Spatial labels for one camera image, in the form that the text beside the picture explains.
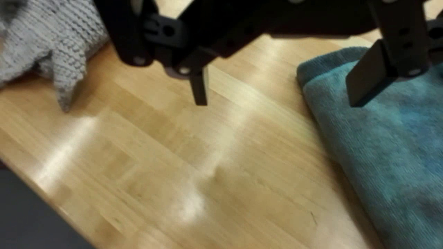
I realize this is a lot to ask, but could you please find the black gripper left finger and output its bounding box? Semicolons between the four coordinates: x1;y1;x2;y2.
94;0;296;106

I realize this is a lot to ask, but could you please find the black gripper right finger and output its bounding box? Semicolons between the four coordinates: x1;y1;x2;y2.
344;0;443;107

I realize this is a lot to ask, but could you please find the grey knitted cotton cloth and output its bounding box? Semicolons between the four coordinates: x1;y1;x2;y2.
0;0;110;111

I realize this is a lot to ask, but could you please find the teal folded towel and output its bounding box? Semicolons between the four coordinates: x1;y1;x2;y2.
296;45;443;249

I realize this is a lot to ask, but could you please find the wooden top black frame table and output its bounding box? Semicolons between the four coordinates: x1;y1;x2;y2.
0;0;443;249

